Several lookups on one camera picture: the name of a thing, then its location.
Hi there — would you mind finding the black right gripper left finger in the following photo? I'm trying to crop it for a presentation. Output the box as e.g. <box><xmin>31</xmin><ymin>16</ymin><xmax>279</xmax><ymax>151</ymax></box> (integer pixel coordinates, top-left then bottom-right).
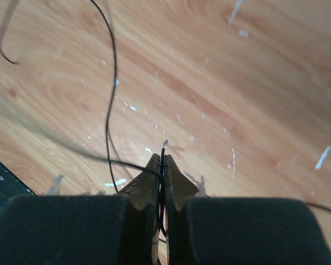
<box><xmin>0</xmin><ymin>155</ymin><xmax>159</xmax><ymax>264</ymax></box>

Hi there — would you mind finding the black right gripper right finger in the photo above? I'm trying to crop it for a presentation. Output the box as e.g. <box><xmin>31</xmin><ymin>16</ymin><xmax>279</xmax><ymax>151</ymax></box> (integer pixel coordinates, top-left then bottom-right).
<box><xmin>164</xmin><ymin>155</ymin><xmax>331</xmax><ymax>264</ymax></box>

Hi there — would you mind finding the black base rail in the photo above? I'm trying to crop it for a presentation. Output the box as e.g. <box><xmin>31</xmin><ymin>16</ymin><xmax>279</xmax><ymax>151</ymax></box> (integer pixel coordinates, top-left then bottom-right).
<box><xmin>0</xmin><ymin>162</ymin><xmax>36</xmax><ymax>209</ymax></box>

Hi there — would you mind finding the black wire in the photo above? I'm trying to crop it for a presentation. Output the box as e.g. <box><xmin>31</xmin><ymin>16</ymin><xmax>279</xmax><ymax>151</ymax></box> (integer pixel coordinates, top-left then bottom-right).
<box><xmin>0</xmin><ymin>0</ymin><xmax>20</xmax><ymax>66</ymax></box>
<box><xmin>89</xmin><ymin>0</ymin><xmax>172</xmax><ymax>238</ymax></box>

